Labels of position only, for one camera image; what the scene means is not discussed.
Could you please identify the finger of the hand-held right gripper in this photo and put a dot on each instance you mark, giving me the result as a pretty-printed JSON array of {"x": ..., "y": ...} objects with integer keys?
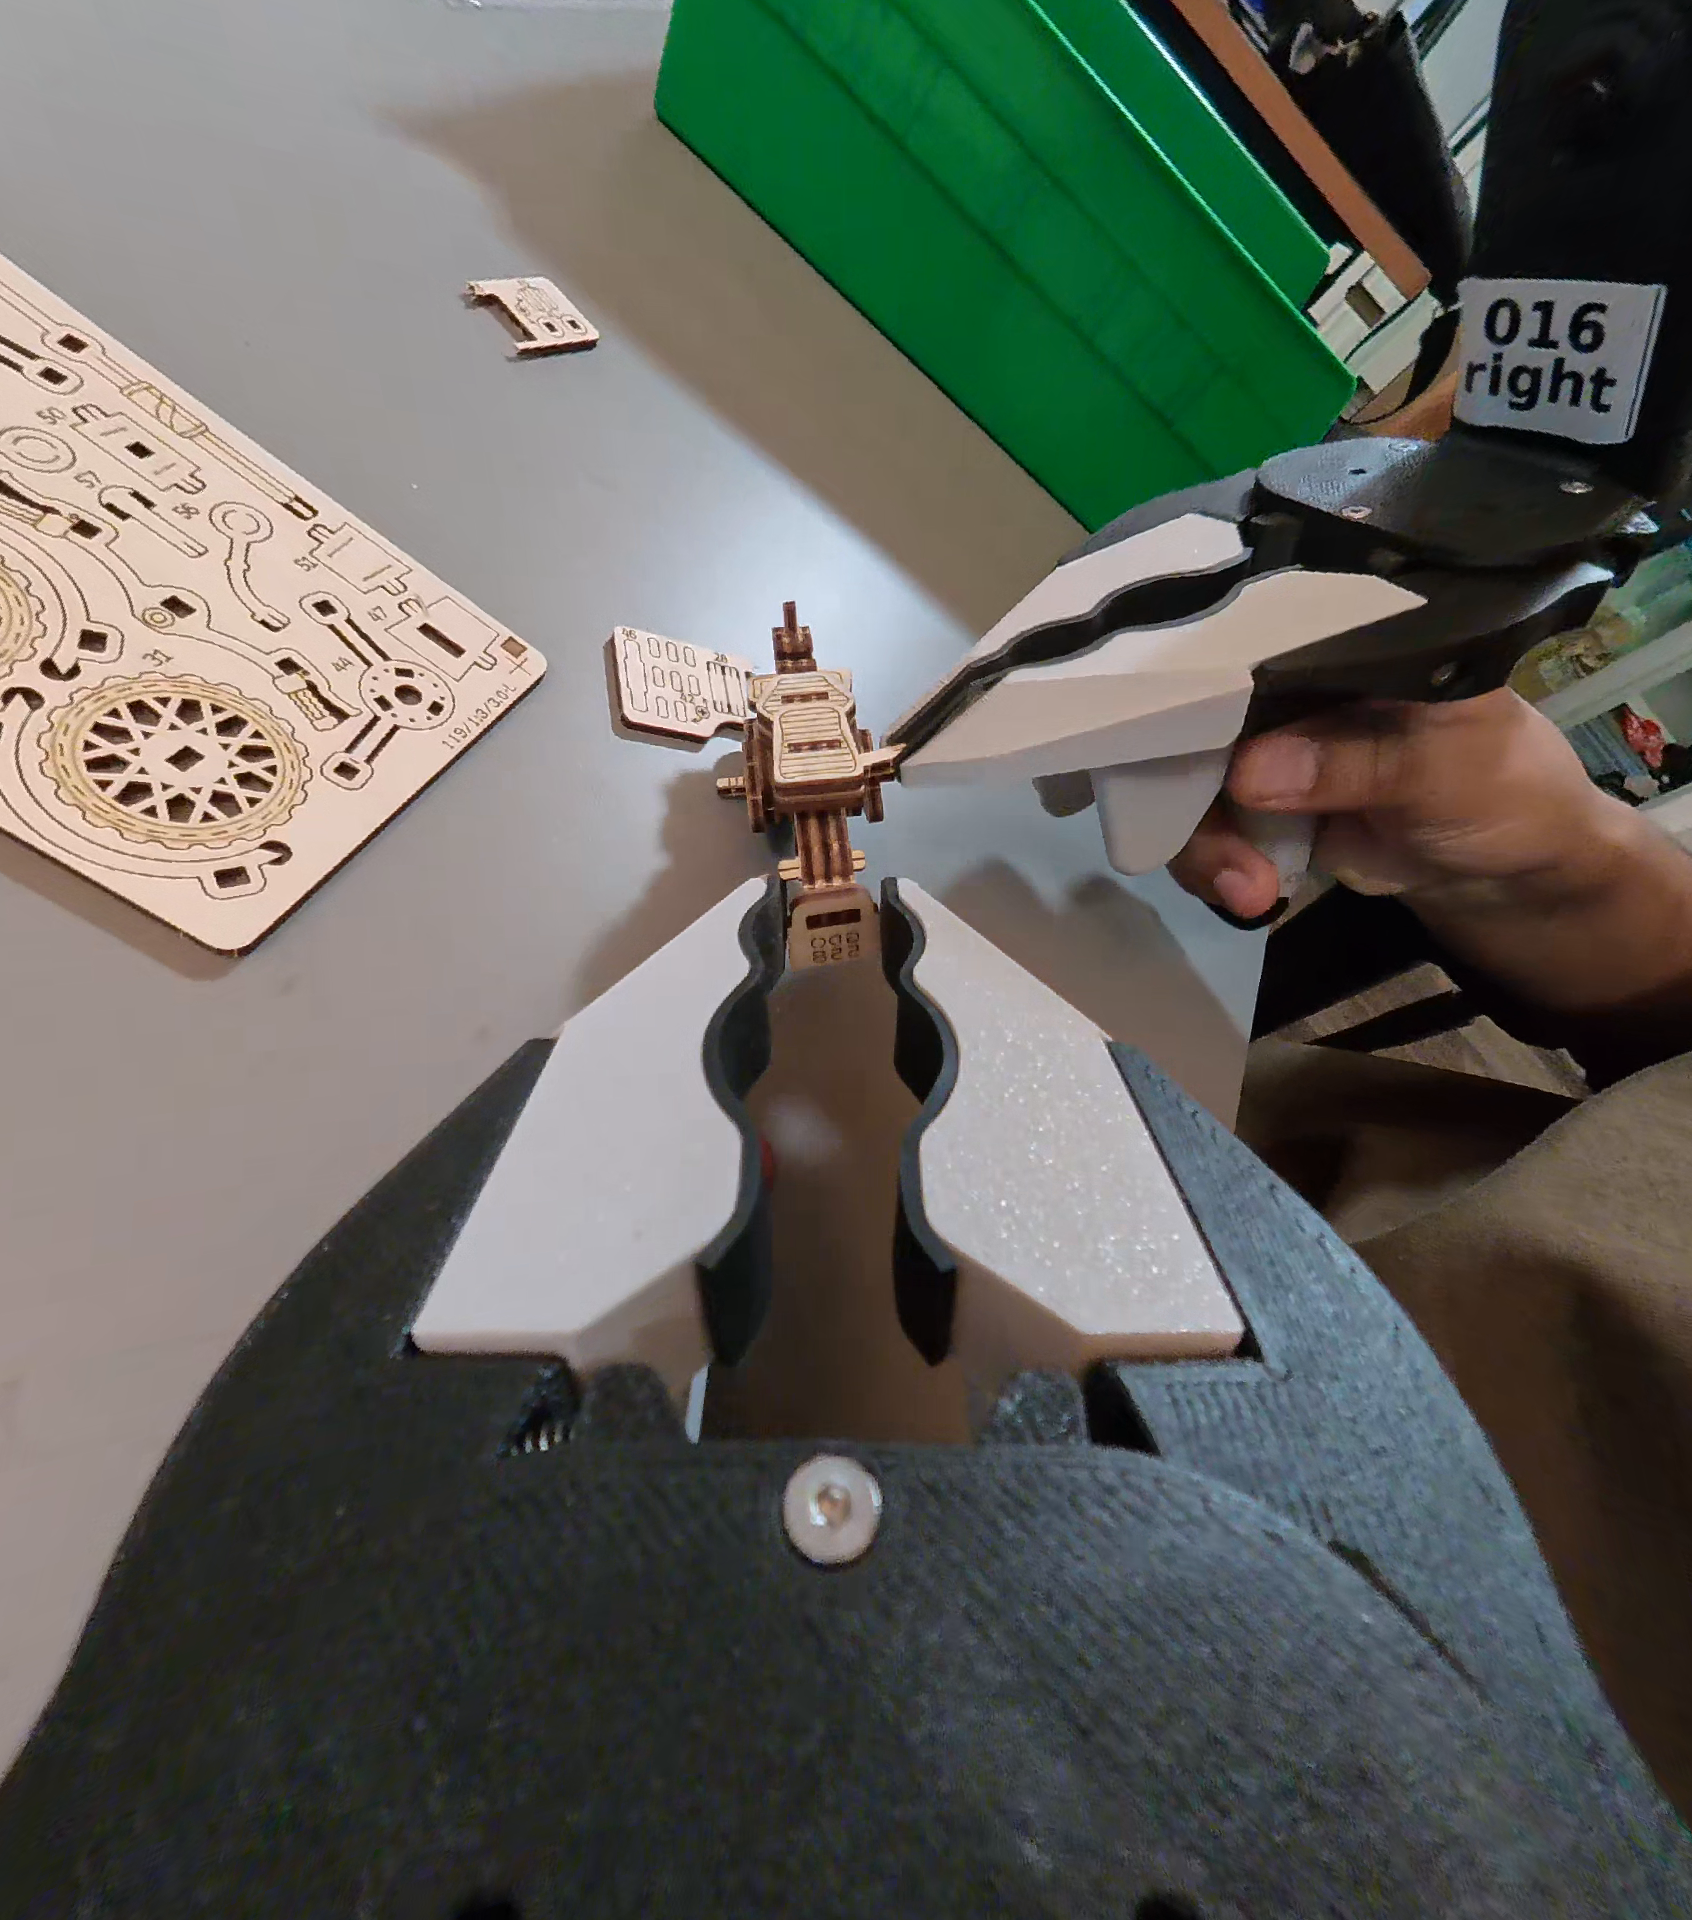
[
  {"x": 1116, "y": 705},
  {"x": 1131, "y": 579}
]

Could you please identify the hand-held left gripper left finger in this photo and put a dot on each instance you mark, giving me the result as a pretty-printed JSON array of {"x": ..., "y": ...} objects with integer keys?
[{"x": 591, "y": 1184}]

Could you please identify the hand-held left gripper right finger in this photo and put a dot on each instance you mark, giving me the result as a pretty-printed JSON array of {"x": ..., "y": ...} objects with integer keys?
[{"x": 1070, "y": 1184}]

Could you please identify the partly built wooden model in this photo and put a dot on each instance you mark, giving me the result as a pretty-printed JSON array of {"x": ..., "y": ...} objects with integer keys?
[{"x": 809, "y": 734}]

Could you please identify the wooden puzzle sheet rectangular window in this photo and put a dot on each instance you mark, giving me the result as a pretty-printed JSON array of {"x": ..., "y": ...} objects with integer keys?
[{"x": 187, "y": 601}]

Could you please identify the grey desk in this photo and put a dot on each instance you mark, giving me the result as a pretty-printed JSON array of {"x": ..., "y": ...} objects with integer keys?
[{"x": 336, "y": 1201}]

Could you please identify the person's right hand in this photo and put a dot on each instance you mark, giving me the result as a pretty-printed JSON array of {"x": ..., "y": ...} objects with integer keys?
[{"x": 1447, "y": 795}]

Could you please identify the background wooden table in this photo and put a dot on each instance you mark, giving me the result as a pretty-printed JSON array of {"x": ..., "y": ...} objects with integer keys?
[{"x": 1314, "y": 151}]

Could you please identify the green plastic bin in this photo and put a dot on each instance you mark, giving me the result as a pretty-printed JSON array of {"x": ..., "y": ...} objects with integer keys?
[{"x": 937, "y": 224}]

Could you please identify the notched small wooden piece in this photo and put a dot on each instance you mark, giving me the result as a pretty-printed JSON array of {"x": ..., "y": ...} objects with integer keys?
[{"x": 546, "y": 318}]

